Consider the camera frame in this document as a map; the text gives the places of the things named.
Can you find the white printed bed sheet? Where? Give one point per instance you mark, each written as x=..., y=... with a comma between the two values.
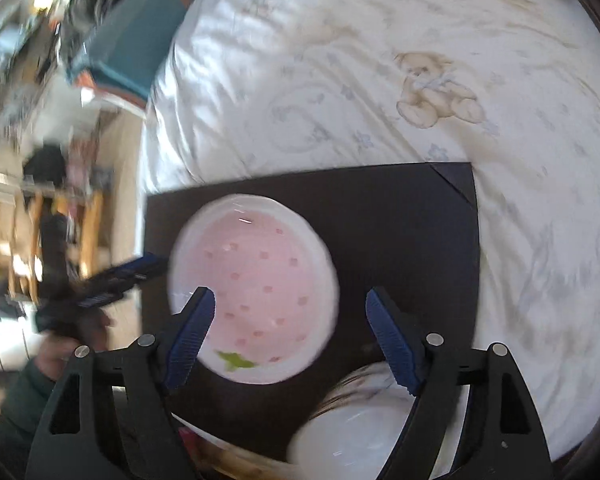
x=380, y=60

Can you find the wooden rack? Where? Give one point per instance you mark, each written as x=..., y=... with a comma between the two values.
x=87, y=240

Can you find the white bowl with leaf print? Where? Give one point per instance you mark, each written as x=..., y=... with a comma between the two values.
x=365, y=385
x=350, y=435

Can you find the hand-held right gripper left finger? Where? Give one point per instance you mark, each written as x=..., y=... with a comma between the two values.
x=195, y=325

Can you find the black bag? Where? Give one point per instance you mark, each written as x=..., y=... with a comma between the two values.
x=45, y=162

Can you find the deep pink plate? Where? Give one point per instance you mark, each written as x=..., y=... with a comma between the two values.
x=260, y=270

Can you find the black mat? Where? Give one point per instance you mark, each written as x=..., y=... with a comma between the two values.
x=405, y=235

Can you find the person's left hand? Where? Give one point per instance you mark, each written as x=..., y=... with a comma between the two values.
x=85, y=332

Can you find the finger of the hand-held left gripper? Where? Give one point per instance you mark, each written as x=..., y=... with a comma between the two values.
x=110, y=296
x=130, y=270

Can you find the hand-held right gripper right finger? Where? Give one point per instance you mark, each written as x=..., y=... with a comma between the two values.
x=390, y=335

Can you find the teal cushion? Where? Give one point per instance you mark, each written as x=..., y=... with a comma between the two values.
x=125, y=55

